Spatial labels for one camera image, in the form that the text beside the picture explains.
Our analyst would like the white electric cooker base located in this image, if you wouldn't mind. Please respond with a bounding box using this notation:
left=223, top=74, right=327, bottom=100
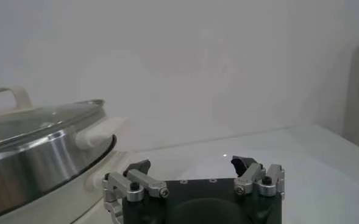
left=0, top=135, right=131, bottom=224

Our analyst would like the stainless steel steamer basket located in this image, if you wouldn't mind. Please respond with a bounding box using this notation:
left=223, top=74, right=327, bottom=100
left=0, top=105, right=128, bottom=222

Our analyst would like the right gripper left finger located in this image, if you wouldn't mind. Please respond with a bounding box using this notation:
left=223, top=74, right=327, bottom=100
left=102, top=159, right=170, bottom=203

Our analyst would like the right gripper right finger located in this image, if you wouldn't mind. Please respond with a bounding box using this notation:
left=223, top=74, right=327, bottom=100
left=230, top=155, right=286, bottom=198

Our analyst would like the white round plate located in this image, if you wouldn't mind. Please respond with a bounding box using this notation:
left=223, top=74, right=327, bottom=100
left=72, top=150, right=238, bottom=224

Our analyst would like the round glass pot lid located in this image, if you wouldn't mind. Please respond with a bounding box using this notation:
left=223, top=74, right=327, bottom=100
left=0, top=86, right=106, bottom=153

